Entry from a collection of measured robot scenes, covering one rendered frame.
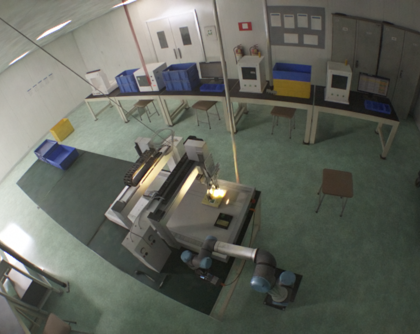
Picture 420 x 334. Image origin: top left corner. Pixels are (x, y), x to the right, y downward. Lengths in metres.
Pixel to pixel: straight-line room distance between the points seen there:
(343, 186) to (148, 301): 2.57
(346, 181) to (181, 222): 1.89
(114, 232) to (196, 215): 0.88
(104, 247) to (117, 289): 0.83
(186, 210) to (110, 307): 1.66
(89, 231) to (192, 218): 1.19
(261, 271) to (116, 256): 1.37
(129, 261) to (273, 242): 1.60
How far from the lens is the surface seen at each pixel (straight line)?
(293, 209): 2.89
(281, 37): 4.97
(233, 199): 1.92
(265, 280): 1.23
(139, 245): 1.51
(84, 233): 2.54
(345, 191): 2.61
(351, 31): 4.48
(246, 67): 3.57
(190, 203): 1.98
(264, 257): 1.27
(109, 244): 2.25
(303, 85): 3.46
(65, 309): 3.42
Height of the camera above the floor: 2.40
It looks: 44 degrees down
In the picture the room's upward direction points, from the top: 15 degrees counter-clockwise
